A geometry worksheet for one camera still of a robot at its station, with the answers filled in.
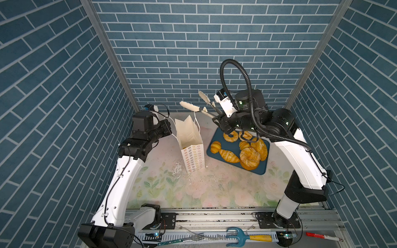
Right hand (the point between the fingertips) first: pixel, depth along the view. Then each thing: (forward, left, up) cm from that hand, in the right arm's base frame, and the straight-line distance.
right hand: (215, 113), depth 60 cm
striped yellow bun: (+14, -18, -40) cm, 46 cm away
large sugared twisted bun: (+3, -21, -38) cm, 44 cm away
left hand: (+4, +20, -10) cm, 23 cm away
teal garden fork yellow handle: (-35, -15, -42) cm, 57 cm away
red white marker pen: (-31, -52, -44) cm, 75 cm away
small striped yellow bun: (+11, -1, -40) cm, 41 cm away
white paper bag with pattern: (+14, +16, -38) cm, 43 cm away
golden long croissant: (+4, -10, -39) cm, 41 cm away
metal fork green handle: (-36, +5, -43) cm, 57 cm away
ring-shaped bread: (+19, -11, -41) cm, 47 cm away
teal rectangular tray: (+21, -2, -42) cm, 47 cm away
